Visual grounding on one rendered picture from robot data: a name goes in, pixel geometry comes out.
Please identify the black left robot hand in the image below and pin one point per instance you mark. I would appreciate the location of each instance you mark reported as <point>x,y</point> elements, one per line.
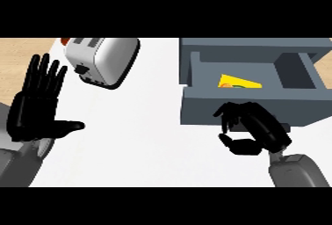
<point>33,114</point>

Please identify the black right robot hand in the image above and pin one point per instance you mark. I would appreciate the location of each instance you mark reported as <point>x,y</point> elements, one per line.
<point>263,129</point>

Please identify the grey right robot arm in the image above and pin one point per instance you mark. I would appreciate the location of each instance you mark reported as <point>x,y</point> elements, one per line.
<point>296,170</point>

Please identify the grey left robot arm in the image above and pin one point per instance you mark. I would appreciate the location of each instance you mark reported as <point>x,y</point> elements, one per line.
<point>21,164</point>

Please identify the grey drawer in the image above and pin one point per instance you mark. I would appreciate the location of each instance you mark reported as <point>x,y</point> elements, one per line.
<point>259,99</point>

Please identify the yellow cheese wedge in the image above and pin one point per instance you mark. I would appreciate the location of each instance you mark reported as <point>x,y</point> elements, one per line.
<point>238,82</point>

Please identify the white toaster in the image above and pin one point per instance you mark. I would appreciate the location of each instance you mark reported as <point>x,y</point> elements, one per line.
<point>104,60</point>

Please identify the red round object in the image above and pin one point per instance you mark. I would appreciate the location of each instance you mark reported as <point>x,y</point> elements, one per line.
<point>66,41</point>

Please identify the grey cabinet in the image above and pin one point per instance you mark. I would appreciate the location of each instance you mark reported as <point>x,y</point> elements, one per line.
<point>259,47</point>

